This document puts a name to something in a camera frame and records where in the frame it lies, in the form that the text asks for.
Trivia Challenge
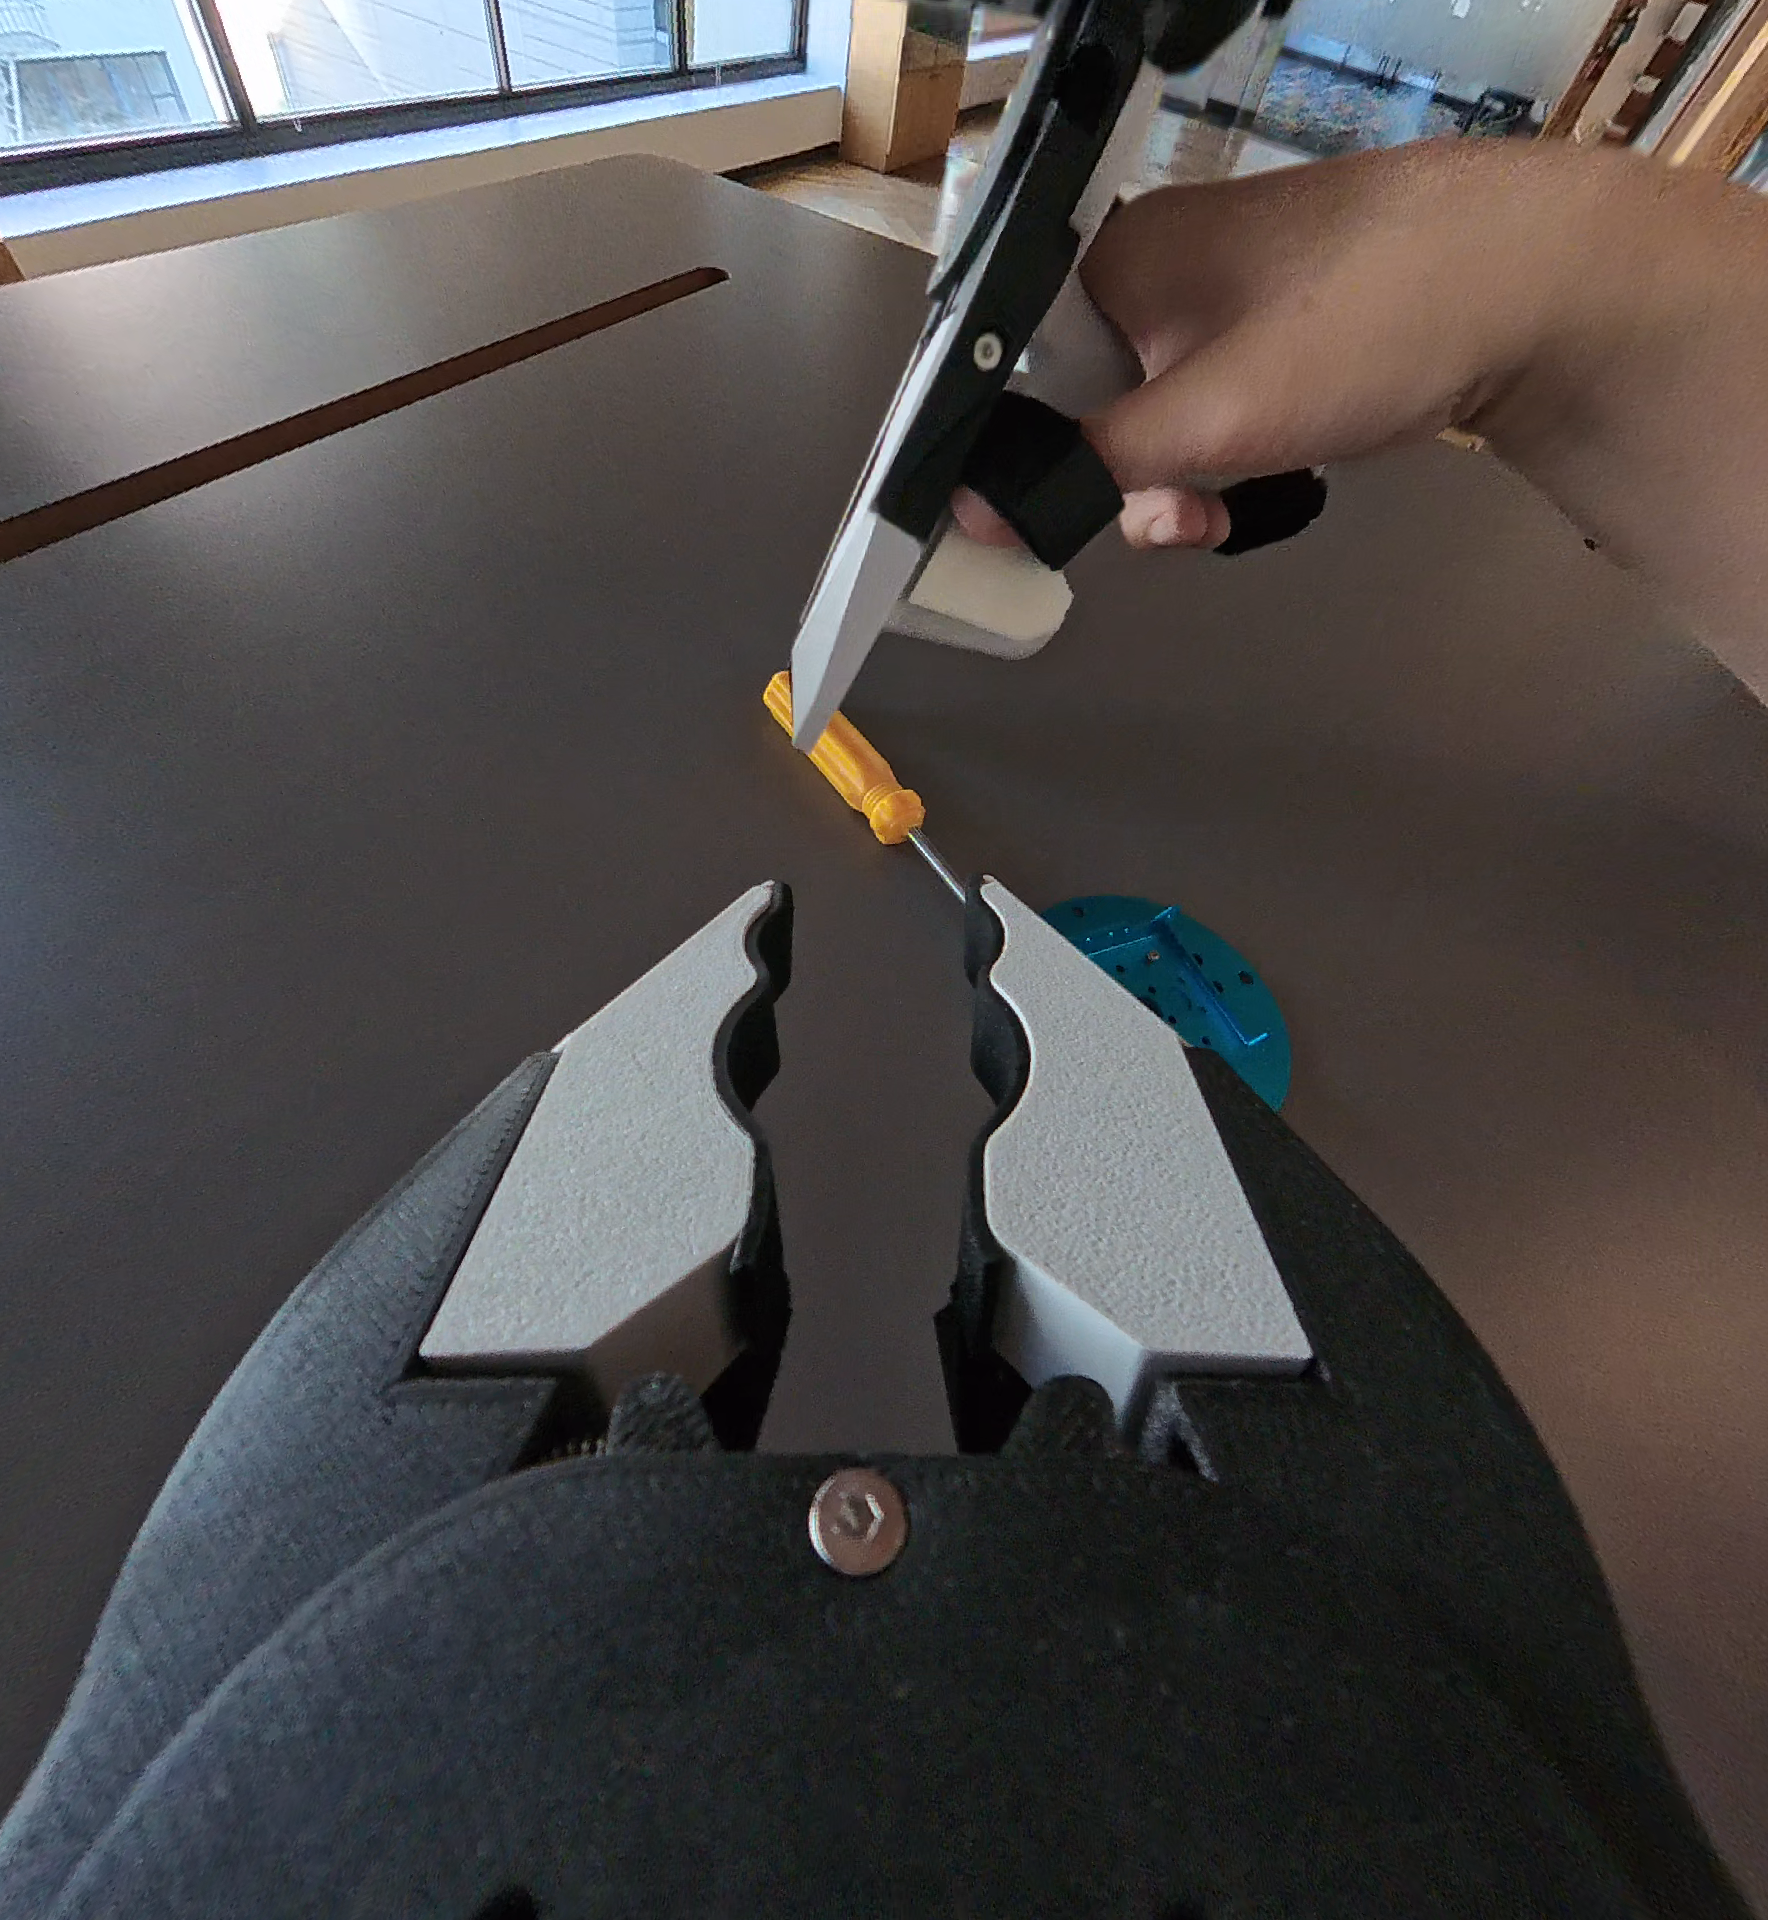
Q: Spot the blue disc with square bracket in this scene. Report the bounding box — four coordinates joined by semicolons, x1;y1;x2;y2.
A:
1042;897;1295;1116

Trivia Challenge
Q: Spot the person's right hand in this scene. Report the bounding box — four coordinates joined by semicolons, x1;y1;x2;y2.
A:
954;138;1519;555

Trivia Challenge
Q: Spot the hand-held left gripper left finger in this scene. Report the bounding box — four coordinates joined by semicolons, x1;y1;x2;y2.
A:
416;880;796;1406

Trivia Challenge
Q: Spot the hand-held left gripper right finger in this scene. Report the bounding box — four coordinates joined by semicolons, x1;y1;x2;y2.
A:
943;874;1316;1429

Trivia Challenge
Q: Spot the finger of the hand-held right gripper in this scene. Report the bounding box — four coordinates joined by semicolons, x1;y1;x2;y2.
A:
789;507;930;751
882;507;1078;662

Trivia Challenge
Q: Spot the grey desk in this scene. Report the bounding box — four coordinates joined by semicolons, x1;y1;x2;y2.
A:
0;152;1768;1920

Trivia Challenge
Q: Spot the yellow screwdriver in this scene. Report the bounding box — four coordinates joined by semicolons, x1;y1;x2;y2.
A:
760;671;976;907

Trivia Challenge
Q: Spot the wooden pillar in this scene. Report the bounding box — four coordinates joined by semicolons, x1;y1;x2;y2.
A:
1625;0;1768;167

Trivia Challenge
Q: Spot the large glass window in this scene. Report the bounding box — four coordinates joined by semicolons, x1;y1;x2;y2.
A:
0;0;816;160

